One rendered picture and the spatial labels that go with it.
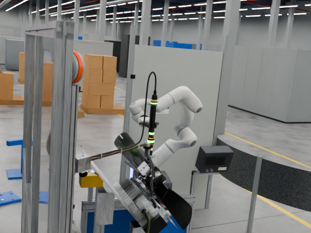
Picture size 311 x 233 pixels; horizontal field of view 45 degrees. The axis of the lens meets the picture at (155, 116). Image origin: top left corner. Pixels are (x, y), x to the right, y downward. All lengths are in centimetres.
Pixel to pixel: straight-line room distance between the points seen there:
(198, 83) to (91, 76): 622
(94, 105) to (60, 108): 964
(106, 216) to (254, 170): 224
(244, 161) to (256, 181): 27
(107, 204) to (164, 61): 237
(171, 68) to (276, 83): 834
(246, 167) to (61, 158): 343
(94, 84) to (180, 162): 621
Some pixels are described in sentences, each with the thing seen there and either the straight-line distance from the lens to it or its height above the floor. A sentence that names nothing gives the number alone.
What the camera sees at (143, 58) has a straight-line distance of 420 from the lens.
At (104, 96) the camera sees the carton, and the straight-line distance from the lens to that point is 1061.
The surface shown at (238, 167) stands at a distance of 433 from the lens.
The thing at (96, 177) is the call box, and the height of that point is 106.
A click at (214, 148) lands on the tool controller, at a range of 305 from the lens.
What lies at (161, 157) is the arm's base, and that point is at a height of 111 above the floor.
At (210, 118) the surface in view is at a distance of 465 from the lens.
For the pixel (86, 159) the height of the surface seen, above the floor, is 142.
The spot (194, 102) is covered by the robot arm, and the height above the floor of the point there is 163.
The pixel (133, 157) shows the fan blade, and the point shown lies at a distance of 235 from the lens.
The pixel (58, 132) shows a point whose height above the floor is 179.
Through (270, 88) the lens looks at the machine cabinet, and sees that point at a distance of 1258.
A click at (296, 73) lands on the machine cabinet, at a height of 155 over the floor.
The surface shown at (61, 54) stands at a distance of 90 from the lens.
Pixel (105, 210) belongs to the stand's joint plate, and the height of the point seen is 104.
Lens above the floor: 202
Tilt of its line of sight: 11 degrees down
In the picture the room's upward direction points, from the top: 5 degrees clockwise
